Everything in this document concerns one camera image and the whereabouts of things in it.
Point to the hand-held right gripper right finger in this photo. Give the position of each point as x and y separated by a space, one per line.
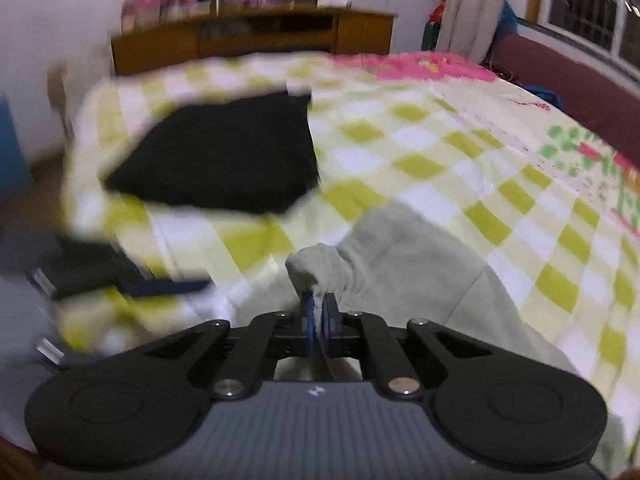
329 316

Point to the grey pants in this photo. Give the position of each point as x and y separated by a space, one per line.
410 270

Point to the maroon sofa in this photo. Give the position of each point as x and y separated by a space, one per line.
575 80

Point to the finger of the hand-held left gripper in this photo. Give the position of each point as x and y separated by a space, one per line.
170 287

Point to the blue cloth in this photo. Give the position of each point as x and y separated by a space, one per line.
510 22

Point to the yellow checkered bed sheet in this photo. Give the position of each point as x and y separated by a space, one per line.
450 150

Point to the beige curtain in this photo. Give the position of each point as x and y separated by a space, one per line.
475 5

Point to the black folded garment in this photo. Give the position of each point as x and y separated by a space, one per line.
225 155

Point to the window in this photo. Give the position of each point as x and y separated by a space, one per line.
595 0

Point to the green and red bag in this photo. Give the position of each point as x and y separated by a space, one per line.
434 25

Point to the wooden cabinet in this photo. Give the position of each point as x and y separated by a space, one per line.
160 47

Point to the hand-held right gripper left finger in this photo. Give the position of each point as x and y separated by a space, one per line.
308 316

